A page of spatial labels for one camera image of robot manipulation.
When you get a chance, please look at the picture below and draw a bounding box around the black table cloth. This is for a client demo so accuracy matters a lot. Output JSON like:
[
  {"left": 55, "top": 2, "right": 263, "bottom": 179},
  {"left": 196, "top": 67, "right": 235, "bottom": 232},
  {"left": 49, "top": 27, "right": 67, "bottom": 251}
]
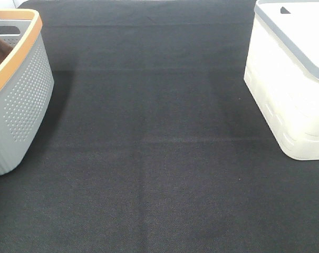
[{"left": 0, "top": 1, "right": 319, "bottom": 252}]

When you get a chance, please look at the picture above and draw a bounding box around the white basket with grey rim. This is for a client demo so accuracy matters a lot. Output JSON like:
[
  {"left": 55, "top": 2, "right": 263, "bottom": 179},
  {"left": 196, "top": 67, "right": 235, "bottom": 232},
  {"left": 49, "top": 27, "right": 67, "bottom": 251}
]
[{"left": 244, "top": 1, "right": 319, "bottom": 160}]

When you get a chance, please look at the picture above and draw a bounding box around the grey perforated laundry basket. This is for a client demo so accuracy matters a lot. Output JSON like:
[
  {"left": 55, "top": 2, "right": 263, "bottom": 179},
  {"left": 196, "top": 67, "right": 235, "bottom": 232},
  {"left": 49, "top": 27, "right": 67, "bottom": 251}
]
[{"left": 0, "top": 8, "right": 54, "bottom": 175}]

